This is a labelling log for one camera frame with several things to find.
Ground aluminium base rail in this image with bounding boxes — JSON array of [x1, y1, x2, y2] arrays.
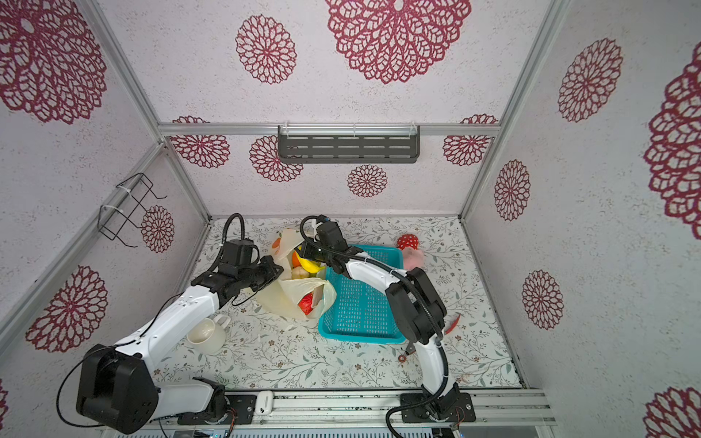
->
[[136, 389, 557, 437]]

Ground metal tongs red tips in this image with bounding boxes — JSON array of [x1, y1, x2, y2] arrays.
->
[[398, 312, 462, 363]]

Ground red strawberry toy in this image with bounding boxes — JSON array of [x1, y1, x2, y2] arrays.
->
[[396, 234, 420, 250]]

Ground yellow banana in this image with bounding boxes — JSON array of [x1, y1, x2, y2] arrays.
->
[[292, 252, 323, 275]]

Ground orange print plastic bag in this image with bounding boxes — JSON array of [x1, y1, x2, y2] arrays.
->
[[256, 229, 337, 321]]

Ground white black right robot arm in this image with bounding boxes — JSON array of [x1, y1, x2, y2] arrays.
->
[[297, 215, 460, 437]]

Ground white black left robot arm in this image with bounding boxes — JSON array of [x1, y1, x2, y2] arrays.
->
[[75, 235, 284, 434]]

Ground red apple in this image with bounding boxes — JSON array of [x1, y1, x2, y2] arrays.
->
[[298, 293, 314, 316]]

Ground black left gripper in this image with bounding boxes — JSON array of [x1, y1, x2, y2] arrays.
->
[[239, 254, 285, 292]]

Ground black wire wall rack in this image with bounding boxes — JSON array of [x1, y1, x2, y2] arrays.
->
[[96, 173, 167, 248]]

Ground white ceramic mug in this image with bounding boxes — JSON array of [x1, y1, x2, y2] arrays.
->
[[186, 315, 231, 355]]

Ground teal plastic basket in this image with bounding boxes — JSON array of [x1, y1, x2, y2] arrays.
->
[[318, 269, 406, 344]]

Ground cream garlic bulb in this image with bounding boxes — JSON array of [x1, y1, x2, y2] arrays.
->
[[291, 266, 311, 279]]

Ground grey wall shelf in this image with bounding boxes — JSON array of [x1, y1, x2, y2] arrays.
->
[[277, 125, 421, 164]]

